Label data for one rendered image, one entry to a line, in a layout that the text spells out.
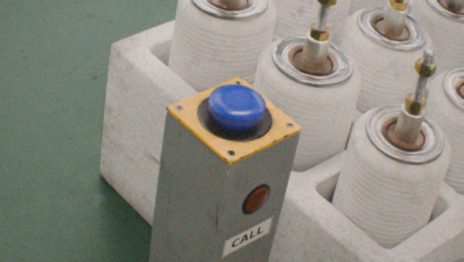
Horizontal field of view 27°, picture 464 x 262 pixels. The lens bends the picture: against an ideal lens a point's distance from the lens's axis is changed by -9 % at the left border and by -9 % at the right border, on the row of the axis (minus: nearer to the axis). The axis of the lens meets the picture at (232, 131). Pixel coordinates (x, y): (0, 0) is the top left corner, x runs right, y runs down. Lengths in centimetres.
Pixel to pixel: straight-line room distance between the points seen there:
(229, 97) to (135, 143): 33
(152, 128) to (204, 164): 29
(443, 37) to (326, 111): 21
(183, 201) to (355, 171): 17
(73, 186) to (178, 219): 36
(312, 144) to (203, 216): 20
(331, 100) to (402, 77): 11
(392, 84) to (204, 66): 18
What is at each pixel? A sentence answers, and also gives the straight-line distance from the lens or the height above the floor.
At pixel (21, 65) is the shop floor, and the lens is 130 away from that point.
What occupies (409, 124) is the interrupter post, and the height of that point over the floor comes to 27.
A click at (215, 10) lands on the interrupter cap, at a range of 96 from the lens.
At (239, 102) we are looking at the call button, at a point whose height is 33.
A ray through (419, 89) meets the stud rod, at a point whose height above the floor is 30.
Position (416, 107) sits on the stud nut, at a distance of 84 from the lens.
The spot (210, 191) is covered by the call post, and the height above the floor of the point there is 28.
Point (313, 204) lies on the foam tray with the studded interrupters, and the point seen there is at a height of 18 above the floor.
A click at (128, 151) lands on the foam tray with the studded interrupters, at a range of 107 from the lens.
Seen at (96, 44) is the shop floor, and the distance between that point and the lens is 134.
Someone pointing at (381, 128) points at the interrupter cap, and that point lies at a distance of 87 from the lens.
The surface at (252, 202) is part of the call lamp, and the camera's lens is 75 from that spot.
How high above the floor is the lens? 77
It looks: 39 degrees down
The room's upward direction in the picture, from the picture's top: 11 degrees clockwise
